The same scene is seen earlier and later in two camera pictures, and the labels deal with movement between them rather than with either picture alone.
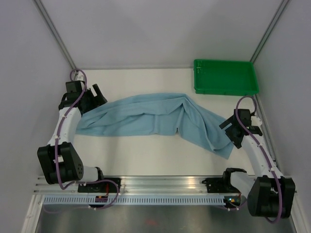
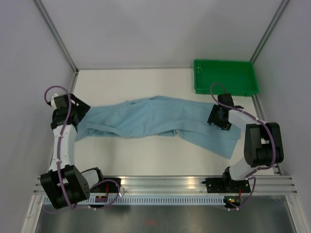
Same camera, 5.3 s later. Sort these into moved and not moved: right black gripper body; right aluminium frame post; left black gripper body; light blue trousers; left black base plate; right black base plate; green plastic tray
Moved: right black gripper body; left black gripper body; light blue trousers
Not moved: green plastic tray; left black base plate; right aluminium frame post; right black base plate
